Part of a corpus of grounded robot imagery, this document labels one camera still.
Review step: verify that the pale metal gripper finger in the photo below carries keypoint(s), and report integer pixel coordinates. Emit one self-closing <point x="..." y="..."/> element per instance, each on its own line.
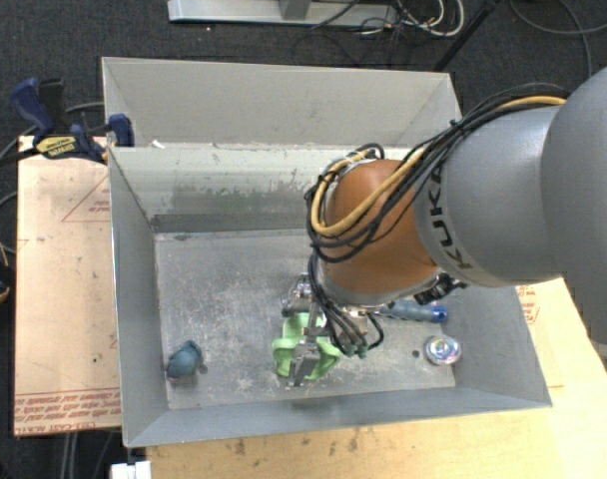
<point x="296" y="371"/>
<point x="311" y="366"/>

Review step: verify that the grey metal bin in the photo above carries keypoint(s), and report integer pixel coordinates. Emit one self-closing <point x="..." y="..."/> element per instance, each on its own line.
<point x="223" y="287"/>

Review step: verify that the blue-grey toy animal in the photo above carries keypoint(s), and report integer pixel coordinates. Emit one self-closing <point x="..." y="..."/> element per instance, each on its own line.
<point x="183" y="361"/>

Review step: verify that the shiny silver round disc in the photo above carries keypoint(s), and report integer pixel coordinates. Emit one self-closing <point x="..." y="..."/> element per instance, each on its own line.
<point x="441" y="350"/>

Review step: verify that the brown cardboard board, red print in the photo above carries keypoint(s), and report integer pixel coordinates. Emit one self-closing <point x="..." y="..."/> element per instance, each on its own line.
<point x="64" y="287"/>

